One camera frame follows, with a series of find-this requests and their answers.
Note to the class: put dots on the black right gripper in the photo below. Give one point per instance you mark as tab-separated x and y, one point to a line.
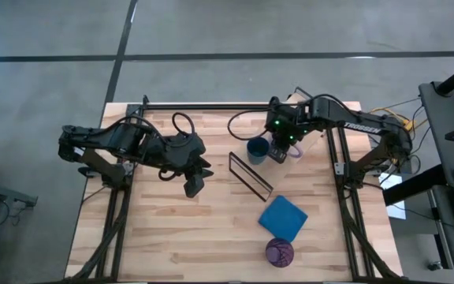
286	139

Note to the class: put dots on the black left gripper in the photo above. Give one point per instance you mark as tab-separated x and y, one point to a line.
191	162

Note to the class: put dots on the lavender mug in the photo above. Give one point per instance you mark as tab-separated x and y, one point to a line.
292	154

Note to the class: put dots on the dark blue mug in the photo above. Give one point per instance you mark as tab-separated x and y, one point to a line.
257	152

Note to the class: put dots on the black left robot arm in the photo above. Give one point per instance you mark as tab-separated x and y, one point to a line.
124	142

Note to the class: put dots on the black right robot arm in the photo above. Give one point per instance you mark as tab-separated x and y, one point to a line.
361	126

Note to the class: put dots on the blue folded cloth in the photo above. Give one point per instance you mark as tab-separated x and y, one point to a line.
283	218

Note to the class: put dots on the purple ball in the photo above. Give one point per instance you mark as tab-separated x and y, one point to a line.
279	252

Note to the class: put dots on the white paper sheet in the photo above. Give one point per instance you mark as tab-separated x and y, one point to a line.
396	209

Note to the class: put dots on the black flat bar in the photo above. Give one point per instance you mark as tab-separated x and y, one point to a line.
412	188

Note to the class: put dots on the dark grey side desk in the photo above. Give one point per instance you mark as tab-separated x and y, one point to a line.
443	114

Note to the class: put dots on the small grey caster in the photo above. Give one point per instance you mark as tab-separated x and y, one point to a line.
435	265

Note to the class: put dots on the grey metal desk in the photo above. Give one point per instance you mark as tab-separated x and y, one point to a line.
2	191

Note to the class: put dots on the black metal table frame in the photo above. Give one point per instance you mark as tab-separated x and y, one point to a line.
211	106

